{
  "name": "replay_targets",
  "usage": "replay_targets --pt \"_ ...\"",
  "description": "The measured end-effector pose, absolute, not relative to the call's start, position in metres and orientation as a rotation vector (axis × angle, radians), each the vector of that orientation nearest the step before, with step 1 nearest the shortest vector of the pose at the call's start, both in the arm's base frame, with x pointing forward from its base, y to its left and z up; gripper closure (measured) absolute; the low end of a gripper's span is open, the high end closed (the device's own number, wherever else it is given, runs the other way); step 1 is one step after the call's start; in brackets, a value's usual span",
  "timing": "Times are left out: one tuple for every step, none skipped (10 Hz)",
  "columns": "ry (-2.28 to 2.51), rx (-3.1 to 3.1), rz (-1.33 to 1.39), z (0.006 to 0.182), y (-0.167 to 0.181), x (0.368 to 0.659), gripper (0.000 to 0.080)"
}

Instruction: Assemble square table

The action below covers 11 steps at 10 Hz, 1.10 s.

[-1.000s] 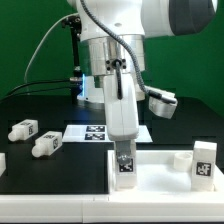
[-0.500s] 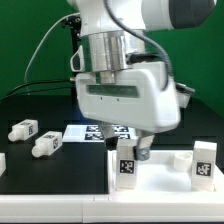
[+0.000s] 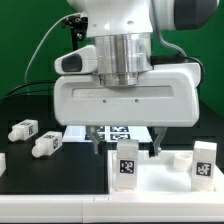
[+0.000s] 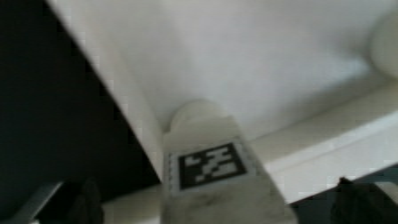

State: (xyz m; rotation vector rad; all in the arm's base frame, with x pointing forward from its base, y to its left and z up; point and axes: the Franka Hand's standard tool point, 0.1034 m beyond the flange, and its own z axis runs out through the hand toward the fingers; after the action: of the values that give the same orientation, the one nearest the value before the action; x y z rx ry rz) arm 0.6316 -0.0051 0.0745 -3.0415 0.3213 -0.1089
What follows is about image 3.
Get grey cable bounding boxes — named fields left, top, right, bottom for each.
left=23, top=13, right=81, bottom=84

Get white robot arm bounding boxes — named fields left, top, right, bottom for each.
left=54, top=0, right=219, bottom=153

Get white left fence block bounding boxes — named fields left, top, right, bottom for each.
left=0, top=153, right=6, bottom=177

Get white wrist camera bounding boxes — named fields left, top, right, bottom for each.
left=54, top=45, right=98, bottom=75

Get white front fence rail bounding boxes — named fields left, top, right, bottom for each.
left=0, top=193, right=224, bottom=223

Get black cables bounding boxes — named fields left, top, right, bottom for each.
left=0, top=79, right=58, bottom=103

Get white square table top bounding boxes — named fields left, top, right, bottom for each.
left=107, top=148, right=224, bottom=195

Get white marker base plate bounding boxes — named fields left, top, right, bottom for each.
left=63, top=126, right=152, bottom=143

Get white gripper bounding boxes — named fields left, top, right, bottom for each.
left=54, top=63, right=200, bottom=157

